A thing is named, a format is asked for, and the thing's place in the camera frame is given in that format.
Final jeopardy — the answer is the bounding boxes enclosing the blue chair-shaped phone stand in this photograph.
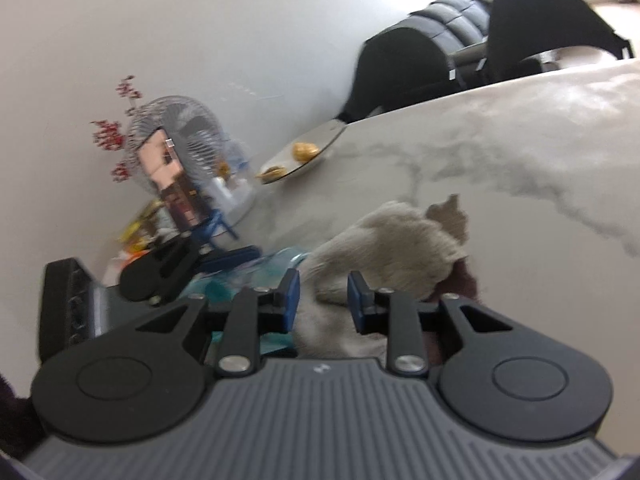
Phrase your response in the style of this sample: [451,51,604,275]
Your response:
[182,207,238,248]

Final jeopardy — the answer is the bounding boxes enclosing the black dining chair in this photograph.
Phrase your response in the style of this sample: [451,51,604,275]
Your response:
[487,0,636,83]
[337,27,458,123]

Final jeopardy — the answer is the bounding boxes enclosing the white desk fan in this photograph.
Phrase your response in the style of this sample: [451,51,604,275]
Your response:
[126,96,257,226]

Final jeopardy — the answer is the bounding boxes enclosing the smartphone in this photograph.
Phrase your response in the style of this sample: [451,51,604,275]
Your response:
[137,127,208,228]

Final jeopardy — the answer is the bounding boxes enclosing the teal plastic water bottle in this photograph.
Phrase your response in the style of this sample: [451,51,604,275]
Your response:
[185,247,311,356]

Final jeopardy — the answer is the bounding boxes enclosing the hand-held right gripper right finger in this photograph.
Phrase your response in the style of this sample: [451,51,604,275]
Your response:
[346,270,515,377]

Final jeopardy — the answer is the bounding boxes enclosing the grey towel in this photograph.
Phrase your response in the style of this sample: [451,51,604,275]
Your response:
[295,194,471,359]

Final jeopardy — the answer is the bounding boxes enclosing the red berry branch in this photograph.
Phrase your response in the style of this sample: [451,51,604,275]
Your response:
[91,76,143,183]

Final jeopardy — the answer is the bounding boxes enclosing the clear plastic container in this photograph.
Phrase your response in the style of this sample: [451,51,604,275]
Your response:
[217,140,251,186]

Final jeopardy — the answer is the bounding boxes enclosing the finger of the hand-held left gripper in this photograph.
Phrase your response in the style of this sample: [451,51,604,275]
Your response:
[197,245,263,276]
[155,234,210,306]

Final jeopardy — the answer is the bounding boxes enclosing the dark grey sofa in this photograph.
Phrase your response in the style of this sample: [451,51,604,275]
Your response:
[407,0,501,86]

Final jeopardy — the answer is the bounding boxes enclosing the white plate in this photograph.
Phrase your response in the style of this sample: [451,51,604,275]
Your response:
[257,121,348,186]

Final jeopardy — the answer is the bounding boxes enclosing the yellow-lid jars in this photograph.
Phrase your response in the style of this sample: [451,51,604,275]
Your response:
[119,200,166,251]

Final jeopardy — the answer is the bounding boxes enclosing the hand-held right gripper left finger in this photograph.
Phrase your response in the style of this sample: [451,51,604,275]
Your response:
[135,269,302,378]

